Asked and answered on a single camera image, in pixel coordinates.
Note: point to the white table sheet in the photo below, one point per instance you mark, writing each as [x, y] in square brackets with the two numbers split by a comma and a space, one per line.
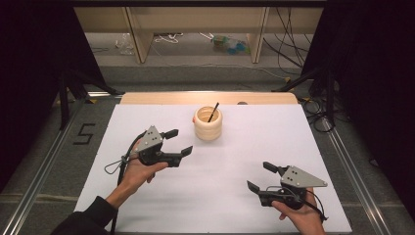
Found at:
[212, 179]

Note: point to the person's left hand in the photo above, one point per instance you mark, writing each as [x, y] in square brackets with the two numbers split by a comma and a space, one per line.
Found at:
[140, 174]

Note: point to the colourful plastic bottles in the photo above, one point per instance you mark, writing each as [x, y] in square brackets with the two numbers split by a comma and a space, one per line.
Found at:
[230, 45]

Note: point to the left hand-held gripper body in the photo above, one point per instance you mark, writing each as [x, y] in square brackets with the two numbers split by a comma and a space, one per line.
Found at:
[150, 140]

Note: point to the black metal stand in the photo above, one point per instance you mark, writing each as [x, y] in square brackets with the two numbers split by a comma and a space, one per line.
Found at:
[329, 91]
[70, 88]

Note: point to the person's right hand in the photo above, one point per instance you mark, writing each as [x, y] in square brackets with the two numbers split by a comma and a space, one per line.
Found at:
[305, 220]

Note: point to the wooden background desk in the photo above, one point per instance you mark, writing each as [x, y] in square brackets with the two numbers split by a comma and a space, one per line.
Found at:
[140, 36]

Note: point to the aluminium floor rail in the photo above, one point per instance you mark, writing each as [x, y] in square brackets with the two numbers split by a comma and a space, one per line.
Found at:
[355, 173]
[36, 186]

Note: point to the cream ribbed pen holder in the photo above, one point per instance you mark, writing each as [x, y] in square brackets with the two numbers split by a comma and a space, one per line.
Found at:
[208, 129]

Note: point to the black curtain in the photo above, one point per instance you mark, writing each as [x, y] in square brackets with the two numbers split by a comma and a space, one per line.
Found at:
[32, 81]
[375, 81]

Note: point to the thin black pen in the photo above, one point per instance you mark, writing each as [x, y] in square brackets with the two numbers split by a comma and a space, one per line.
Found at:
[213, 112]

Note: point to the clear plastic bag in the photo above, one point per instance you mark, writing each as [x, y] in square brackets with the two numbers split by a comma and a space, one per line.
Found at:
[125, 44]

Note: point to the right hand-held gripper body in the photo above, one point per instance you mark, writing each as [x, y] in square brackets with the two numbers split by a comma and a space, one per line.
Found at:
[300, 178]

